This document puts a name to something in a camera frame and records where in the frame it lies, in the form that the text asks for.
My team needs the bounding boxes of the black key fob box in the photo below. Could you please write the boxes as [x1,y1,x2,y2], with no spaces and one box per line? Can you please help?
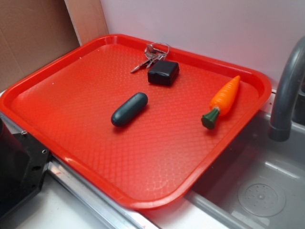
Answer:
[147,61,180,86]

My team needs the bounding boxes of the orange toy carrot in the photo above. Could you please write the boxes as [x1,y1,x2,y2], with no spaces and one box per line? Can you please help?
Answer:
[201,75,241,130]

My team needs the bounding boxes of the red plastic serving tray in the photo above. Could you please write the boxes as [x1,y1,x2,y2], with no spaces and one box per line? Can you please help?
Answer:
[0,34,271,209]

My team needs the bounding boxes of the brown cardboard panel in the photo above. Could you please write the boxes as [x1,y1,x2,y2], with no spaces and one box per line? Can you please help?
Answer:
[0,0,108,91]

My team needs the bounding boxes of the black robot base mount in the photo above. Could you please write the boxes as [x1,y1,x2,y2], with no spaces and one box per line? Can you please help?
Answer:
[0,121,51,220]

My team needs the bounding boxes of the aluminium frame rail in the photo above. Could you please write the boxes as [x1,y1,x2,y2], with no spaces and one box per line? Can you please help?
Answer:
[0,112,158,229]

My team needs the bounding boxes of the dark green oval capsule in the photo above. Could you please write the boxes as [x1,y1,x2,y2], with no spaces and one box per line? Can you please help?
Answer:
[111,92,148,127]

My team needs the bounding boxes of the grey toy faucet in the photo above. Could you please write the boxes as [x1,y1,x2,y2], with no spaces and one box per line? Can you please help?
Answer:
[268,37,305,142]

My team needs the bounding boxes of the silver keys on ring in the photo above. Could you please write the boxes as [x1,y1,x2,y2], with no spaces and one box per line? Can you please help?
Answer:
[130,42,171,73]

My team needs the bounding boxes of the grey plastic toy sink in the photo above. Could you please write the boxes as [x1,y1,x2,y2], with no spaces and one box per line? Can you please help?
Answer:
[185,94,305,229]

